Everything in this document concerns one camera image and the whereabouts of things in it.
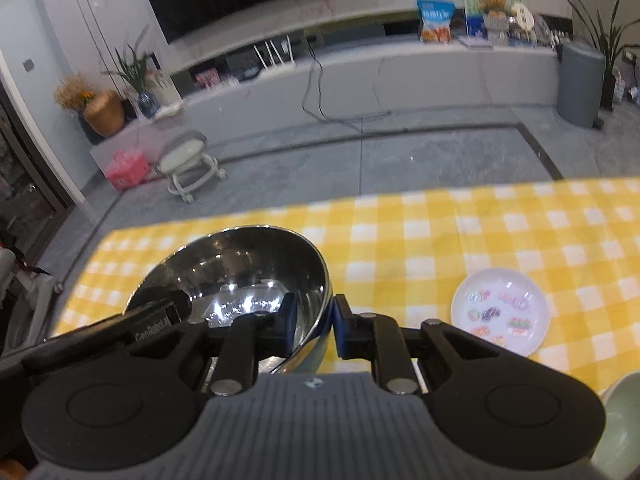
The grey trash bin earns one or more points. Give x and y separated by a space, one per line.
580 85

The green ceramic bowl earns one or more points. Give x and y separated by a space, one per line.
622 425

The white router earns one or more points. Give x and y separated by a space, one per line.
272 62

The white media console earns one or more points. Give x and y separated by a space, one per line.
400 75

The small blue box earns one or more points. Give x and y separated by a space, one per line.
475 26

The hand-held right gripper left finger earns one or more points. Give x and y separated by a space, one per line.
287 325

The yellow checkered tablecloth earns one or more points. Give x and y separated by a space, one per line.
425 240

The blue snack bag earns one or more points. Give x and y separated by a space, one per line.
436 20

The plant in blue vase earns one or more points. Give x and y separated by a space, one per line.
142 85

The tall green potted plant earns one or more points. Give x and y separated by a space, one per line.
607 40

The grey wall switch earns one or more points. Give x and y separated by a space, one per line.
28 65

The small white printed plate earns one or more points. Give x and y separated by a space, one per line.
500 310

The stainless steel bowl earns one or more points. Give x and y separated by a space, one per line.
240 270

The white rolling stool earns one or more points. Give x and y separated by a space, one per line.
192 160

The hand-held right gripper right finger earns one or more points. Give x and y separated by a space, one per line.
341 327

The pink plastic basket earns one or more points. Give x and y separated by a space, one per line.
127 170

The round white sign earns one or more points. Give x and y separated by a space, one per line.
523 16

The golden vase with dried flowers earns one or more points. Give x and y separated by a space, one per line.
102 112

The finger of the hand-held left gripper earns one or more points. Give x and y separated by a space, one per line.
182 310

